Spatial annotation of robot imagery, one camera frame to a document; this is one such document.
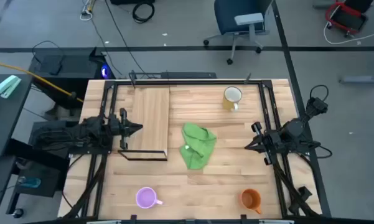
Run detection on orange mug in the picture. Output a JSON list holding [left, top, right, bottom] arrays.
[[240, 188, 263, 215]]

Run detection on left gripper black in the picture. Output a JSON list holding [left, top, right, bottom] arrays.
[[108, 107, 144, 151]]

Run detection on long black floor cable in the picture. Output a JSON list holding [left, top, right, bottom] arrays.
[[103, 0, 152, 79]]

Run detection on mint green stapler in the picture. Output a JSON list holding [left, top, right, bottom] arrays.
[[0, 75, 22, 100]]

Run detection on red and black cart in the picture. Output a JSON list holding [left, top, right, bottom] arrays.
[[325, 0, 374, 35]]

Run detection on blue water bottle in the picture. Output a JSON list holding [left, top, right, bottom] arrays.
[[17, 175, 42, 189]]

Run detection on dark blue office chair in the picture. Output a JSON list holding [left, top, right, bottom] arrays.
[[203, 0, 273, 65]]

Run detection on yellow mug with white handle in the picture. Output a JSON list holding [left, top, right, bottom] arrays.
[[222, 86, 243, 113]]

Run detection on pink plastic mug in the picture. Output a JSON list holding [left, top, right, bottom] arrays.
[[135, 186, 164, 209]]

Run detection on black metal table frame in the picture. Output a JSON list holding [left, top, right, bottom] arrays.
[[63, 79, 323, 219]]

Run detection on coiled black cable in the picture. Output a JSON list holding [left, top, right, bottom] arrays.
[[132, 1, 156, 24]]

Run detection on white floor cable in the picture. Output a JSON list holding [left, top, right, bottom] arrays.
[[322, 21, 374, 45]]

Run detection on yellow cable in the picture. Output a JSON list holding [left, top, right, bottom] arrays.
[[0, 59, 85, 103]]

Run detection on green cloth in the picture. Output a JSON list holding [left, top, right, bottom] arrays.
[[179, 122, 218, 170]]

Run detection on black side desk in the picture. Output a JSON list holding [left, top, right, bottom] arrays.
[[0, 73, 34, 160]]

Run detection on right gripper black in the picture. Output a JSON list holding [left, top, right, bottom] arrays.
[[244, 121, 283, 166]]

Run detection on black computer tower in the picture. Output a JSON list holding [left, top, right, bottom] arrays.
[[29, 46, 116, 110]]

